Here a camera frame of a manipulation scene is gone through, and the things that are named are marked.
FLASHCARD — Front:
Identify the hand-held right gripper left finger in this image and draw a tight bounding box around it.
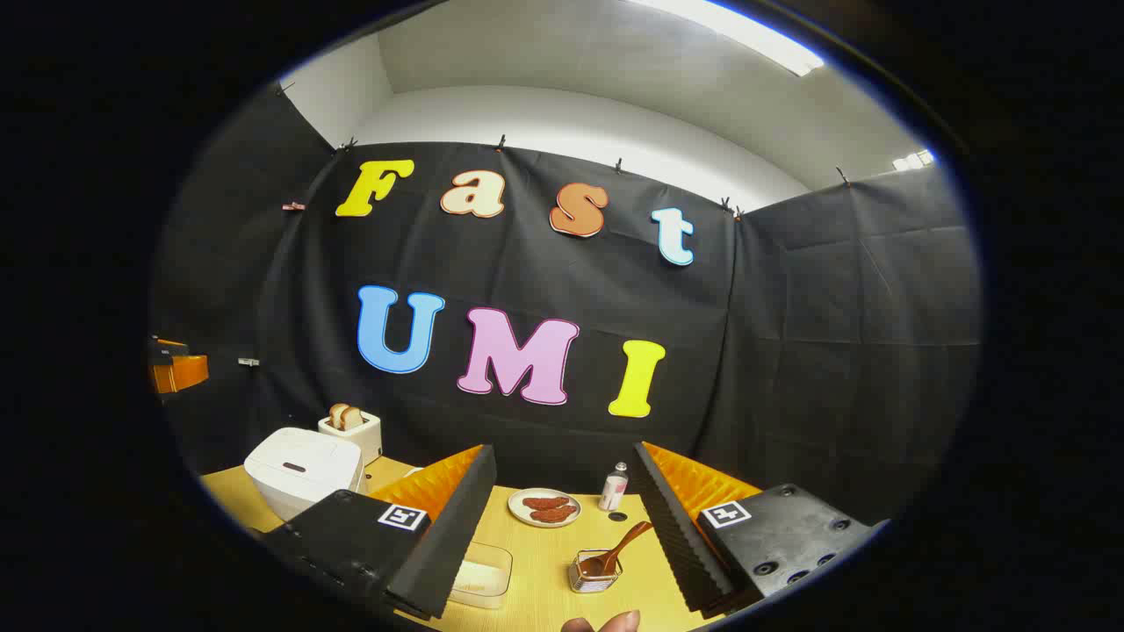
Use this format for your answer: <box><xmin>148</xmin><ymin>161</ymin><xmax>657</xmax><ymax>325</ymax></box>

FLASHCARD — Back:
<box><xmin>262</xmin><ymin>444</ymin><xmax>498</xmax><ymax>622</ymax></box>

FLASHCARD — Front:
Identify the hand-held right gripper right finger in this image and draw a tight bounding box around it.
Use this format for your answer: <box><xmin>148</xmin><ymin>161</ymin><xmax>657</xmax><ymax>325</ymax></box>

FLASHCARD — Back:
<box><xmin>630</xmin><ymin>442</ymin><xmax>890</xmax><ymax>616</ymax></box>

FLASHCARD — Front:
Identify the wooden spoon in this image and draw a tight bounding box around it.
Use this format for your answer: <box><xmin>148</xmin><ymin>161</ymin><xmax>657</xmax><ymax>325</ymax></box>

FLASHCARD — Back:
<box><xmin>580</xmin><ymin>521</ymin><xmax>655</xmax><ymax>578</ymax></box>

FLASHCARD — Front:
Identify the wire chopstick holder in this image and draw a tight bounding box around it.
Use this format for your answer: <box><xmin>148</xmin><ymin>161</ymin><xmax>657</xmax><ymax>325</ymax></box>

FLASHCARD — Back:
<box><xmin>568</xmin><ymin>549</ymin><xmax>624</xmax><ymax>594</ymax></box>

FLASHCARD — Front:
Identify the white rice cooker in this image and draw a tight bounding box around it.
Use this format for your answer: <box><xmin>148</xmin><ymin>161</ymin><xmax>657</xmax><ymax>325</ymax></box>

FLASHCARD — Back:
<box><xmin>244</xmin><ymin>427</ymin><xmax>365</xmax><ymax>523</ymax></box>

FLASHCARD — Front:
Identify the clear plastic container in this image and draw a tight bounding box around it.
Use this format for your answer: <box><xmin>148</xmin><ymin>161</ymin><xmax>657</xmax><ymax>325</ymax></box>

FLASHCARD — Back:
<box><xmin>448</xmin><ymin>540</ymin><xmax>515</xmax><ymax>610</ymax></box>

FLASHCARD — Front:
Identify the small red label bottle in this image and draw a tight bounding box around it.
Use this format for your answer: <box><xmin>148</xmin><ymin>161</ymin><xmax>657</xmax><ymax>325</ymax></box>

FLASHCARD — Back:
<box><xmin>600</xmin><ymin>463</ymin><xmax>630</xmax><ymax>512</ymax></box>

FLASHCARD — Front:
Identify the white round plate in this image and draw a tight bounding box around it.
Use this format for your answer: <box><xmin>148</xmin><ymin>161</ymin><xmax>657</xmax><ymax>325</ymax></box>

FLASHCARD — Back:
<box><xmin>508</xmin><ymin>488</ymin><xmax>583</xmax><ymax>528</ymax></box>

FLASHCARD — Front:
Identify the white toaster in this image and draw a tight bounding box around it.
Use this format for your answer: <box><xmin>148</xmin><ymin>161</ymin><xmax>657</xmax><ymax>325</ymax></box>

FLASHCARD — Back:
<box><xmin>318</xmin><ymin>411</ymin><xmax>384</xmax><ymax>466</ymax></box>

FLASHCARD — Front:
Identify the black backdrop cloth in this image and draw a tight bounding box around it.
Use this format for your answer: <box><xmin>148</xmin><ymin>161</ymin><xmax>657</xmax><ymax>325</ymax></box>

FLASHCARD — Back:
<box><xmin>149</xmin><ymin>82</ymin><xmax>983</xmax><ymax>528</ymax></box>

